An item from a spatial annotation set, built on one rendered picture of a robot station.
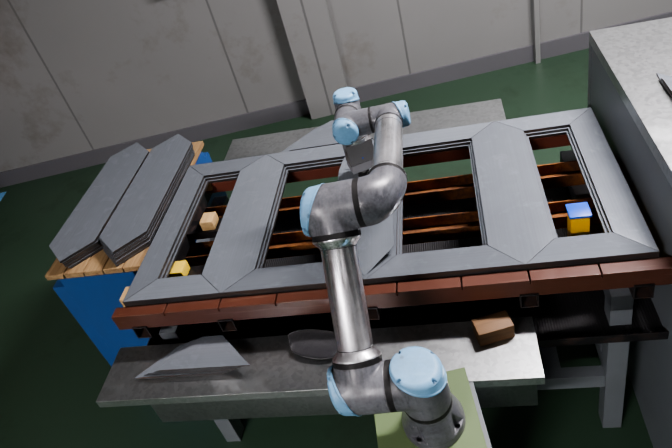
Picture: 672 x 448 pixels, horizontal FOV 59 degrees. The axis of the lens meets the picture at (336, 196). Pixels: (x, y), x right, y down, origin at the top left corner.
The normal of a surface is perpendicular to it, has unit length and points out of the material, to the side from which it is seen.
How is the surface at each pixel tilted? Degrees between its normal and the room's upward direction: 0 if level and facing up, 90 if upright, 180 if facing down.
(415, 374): 5
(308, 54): 90
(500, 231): 0
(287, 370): 0
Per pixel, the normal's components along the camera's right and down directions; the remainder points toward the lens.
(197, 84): 0.06, 0.59
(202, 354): -0.23, -0.77
